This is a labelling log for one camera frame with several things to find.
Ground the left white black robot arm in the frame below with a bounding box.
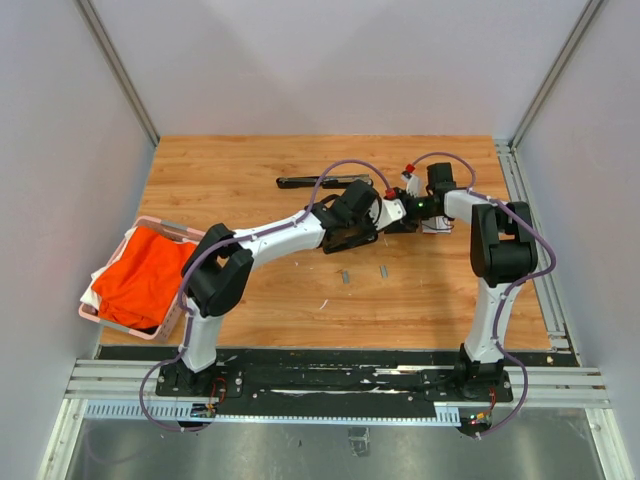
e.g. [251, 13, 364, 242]
[178, 180, 383, 396]

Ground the grey cable duct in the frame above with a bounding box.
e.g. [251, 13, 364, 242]
[85, 400, 462, 427]

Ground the orange cloth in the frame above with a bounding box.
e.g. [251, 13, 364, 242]
[91, 226, 196, 331]

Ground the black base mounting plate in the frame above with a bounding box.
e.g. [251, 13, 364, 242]
[155, 349, 513, 419]

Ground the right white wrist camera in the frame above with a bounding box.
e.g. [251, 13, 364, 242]
[402, 170, 424, 198]

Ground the white cloth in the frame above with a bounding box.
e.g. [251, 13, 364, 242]
[80, 268, 106, 311]

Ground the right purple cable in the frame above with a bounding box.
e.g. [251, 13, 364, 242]
[404, 151, 558, 441]

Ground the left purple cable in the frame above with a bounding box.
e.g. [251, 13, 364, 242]
[138, 159, 396, 433]

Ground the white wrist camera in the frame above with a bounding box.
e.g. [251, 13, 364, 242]
[402, 170, 424, 198]
[376, 199, 406, 230]

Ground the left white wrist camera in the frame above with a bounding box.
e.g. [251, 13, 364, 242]
[376, 199, 406, 230]

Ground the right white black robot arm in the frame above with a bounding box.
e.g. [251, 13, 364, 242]
[383, 162, 538, 400]

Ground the staple box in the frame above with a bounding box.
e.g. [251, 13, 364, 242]
[421, 216, 454, 234]

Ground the black stapler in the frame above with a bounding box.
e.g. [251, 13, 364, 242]
[275, 174, 373, 189]

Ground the purple cable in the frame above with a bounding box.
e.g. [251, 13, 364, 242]
[404, 151, 558, 441]
[138, 159, 396, 433]

